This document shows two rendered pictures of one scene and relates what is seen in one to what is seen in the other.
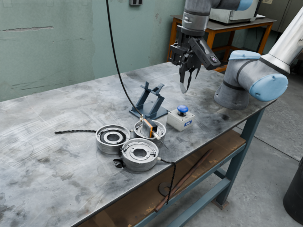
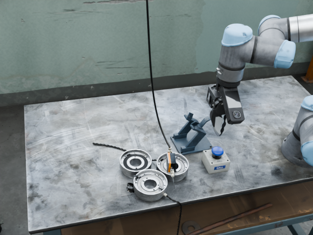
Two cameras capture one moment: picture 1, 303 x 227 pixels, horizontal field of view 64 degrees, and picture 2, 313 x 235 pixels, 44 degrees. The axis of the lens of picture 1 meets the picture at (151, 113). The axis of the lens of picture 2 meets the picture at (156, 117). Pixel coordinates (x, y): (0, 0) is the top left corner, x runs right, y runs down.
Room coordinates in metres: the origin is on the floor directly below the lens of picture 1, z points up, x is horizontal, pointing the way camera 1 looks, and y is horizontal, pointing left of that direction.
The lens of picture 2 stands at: (-0.20, -0.37, 1.73)
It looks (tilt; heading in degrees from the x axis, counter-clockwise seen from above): 38 degrees down; 28
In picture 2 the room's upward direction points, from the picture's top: 4 degrees clockwise
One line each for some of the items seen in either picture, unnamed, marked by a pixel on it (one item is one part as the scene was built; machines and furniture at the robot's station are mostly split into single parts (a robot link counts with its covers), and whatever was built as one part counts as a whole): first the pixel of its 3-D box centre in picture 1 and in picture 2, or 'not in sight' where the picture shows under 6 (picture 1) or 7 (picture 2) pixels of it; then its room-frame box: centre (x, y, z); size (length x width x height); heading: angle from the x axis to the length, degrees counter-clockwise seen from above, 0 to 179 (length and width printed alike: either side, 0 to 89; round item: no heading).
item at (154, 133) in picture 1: (154, 132); (173, 168); (0.61, -0.02, 0.85); 0.17 x 0.02 x 0.04; 34
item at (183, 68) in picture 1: (185, 69); (217, 114); (0.73, -0.09, 1.02); 0.05 x 0.02 x 0.09; 135
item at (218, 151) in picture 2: (181, 112); (216, 155); (0.74, -0.11, 0.85); 0.04 x 0.04 x 0.05
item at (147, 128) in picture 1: (147, 128); (168, 162); (0.62, 0.01, 0.85); 0.05 x 0.02 x 0.04; 34
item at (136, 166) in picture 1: (140, 155); (150, 185); (0.53, 0.02, 0.82); 0.10 x 0.10 x 0.04
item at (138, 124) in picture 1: (149, 133); (172, 167); (0.63, 0.00, 0.82); 0.10 x 0.10 x 0.04
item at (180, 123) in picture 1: (181, 118); (217, 160); (0.75, -0.11, 0.82); 0.08 x 0.07 x 0.05; 137
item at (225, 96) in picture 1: (233, 91); (306, 142); (0.98, -0.35, 0.85); 0.15 x 0.15 x 0.10
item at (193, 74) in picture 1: (185, 77); (223, 120); (0.77, -0.10, 0.97); 0.06 x 0.03 x 0.09; 45
